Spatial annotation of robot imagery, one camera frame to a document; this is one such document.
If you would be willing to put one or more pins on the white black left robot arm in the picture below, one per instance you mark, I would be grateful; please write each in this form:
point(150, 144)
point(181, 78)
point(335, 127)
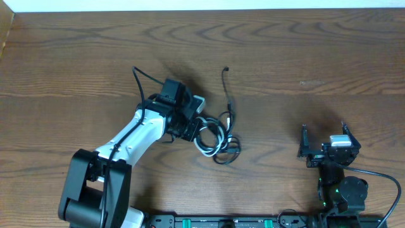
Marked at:
point(97, 185)

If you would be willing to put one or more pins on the brown cardboard side panel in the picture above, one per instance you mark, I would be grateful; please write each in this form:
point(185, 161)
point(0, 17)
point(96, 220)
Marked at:
point(6, 20)

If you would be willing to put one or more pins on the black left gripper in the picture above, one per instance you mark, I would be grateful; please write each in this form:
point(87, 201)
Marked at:
point(190, 136)

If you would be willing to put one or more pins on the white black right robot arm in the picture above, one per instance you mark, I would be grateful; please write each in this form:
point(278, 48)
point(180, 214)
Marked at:
point(340, 194)

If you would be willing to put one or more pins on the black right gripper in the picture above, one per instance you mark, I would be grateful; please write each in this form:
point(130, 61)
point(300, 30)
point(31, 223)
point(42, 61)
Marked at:
point(316, 156)

